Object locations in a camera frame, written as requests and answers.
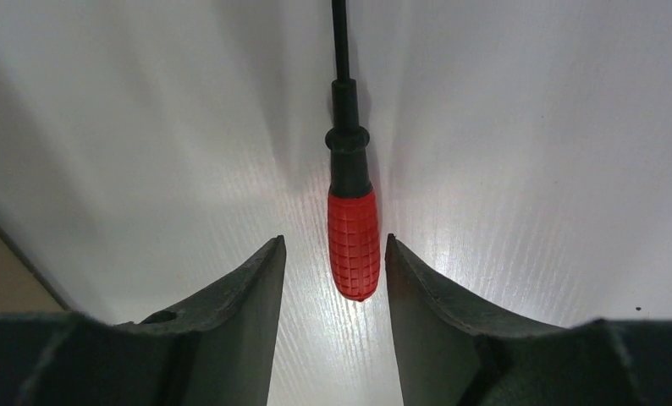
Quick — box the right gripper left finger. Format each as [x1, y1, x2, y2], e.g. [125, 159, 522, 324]
[0, 236, 287, 405]

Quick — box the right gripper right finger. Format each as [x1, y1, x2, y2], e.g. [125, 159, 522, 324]
[385, 235, 672, 405]

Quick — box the red black screwdriver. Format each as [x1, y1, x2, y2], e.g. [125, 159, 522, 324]
[325, 1, 380, 302]

